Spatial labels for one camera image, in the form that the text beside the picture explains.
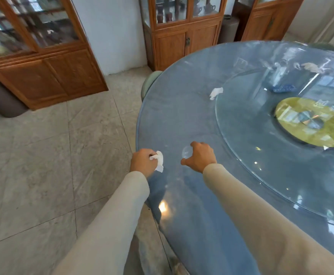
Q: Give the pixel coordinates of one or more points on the round glass turntable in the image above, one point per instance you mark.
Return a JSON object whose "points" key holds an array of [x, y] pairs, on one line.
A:
{"points": [[255, 134]]}

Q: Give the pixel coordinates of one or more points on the brown clay vase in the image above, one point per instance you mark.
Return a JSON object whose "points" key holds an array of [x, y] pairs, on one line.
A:
{"points": [[160, 14]]}

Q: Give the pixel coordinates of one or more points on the white tissue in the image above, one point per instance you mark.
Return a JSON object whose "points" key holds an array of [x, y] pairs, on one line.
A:
{"points": [[215, 93], [159, 161], [312, 67]]}

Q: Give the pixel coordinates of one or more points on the person's right forearm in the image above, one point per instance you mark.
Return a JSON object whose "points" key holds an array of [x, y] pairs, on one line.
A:
{"points": [[258, 220]]}

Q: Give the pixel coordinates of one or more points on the dark wooden glass-door cabinet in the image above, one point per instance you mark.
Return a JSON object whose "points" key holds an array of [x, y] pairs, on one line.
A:
{"points": [[264, 22]]}

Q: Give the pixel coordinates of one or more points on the grey trash bin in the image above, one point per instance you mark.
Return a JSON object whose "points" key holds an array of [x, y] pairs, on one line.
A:
{"points": [[227, 30]]}

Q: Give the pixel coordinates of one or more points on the small clear glass cup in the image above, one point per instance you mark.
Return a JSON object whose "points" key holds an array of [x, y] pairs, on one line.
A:
{"points": [[187, 151]]}

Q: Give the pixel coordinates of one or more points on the narrow wooden glass-door cabinet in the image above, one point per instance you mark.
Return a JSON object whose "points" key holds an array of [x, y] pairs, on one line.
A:
{"points": [[181, 42]]}

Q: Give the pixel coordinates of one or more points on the pale curtain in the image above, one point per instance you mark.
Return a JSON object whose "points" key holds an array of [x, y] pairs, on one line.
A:
{"points": [[331, 22]]}

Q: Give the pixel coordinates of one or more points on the person's right hand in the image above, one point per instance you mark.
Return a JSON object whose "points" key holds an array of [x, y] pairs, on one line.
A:
{"points": [[204, 157]]}

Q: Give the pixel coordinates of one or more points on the person's left hand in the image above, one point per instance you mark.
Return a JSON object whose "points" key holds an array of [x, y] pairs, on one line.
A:
{"points": [[140, 163]]}

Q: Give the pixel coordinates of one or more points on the person's left fingers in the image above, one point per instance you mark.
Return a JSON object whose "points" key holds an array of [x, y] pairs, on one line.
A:
{"points": [[152, 154]]}

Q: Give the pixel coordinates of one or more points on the yellow-green round turntable base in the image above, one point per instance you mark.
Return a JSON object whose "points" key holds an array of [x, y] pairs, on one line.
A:
{"points": [[298, 131]]}

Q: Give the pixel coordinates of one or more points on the dark clay teapot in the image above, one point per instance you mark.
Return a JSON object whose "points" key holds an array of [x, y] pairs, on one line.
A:
{"points": [[209, 7]]}

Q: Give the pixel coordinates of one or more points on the green chair back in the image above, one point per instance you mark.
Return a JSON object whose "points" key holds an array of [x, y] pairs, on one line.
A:
{"points": [[149, 83]]}

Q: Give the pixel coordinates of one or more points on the person's left forearm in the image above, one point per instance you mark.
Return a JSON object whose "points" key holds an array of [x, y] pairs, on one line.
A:
{"points": [[112, 226]]}

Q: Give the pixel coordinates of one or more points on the large wooden glass-door cabinet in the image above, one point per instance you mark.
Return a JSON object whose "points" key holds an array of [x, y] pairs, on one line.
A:
{"points": [[49, 74]]}

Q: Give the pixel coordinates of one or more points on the person's right thumb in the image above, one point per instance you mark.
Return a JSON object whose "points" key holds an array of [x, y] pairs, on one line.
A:
{"points": [[185, 161]]}

